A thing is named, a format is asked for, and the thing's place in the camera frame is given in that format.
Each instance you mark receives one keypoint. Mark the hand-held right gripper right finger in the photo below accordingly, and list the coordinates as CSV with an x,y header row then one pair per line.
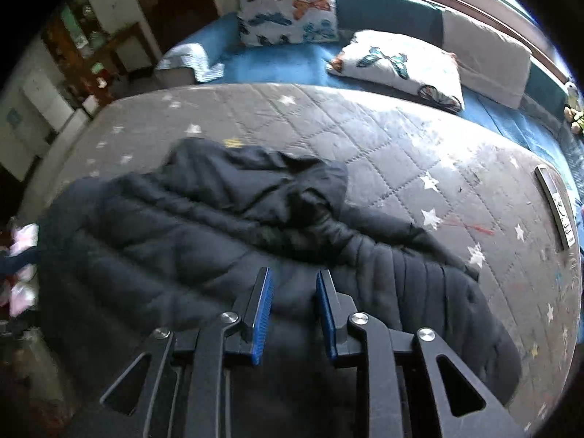
x,y
326,319

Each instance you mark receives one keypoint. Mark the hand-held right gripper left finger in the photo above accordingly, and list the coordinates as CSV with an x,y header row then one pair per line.
x,y
262,319

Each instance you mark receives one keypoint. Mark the black puffer jacket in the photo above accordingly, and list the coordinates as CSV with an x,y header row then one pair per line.
x,y
159,237

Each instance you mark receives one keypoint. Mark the grey star quilted bed pad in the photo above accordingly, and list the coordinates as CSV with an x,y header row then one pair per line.
x,y
388,146

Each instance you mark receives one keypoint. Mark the pink cloth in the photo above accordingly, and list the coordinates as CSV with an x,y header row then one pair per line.
x,y
23,246

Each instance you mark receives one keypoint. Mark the dark remote control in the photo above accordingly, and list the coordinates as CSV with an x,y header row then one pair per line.
x,y
554,205

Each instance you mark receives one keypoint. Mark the blue bed sheet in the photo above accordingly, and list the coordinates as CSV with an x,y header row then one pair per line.
x,y
273,64

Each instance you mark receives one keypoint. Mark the white butterfly print pillow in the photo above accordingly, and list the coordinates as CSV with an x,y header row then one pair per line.
x,y
401,64

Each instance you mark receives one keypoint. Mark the folded blue striped towel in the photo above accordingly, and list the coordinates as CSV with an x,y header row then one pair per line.
x,y
182,57

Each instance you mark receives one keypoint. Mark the white cabinet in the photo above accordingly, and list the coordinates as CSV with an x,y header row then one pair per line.
x,y
32,123

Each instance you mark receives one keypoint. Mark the grey back cushion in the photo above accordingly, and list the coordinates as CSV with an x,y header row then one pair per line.
x,y
483,54

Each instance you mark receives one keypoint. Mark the large butterfly print pillow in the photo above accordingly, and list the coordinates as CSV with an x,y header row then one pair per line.
x,y
283,9

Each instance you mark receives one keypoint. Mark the wide teal back cushion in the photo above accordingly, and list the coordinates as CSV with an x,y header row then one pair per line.
x,y
388,13

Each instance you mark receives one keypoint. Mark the brown and green plush toy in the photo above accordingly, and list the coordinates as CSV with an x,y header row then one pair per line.
x,y
576,121

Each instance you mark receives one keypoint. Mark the narrow teal back cushion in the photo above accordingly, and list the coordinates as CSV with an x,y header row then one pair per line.
x,y
545,84

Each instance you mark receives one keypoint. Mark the wooden shelf with clutter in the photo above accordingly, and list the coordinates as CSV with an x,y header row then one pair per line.
x,y
86,45

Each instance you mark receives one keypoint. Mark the white plush toy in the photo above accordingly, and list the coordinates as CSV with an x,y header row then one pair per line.
x,y
573,92

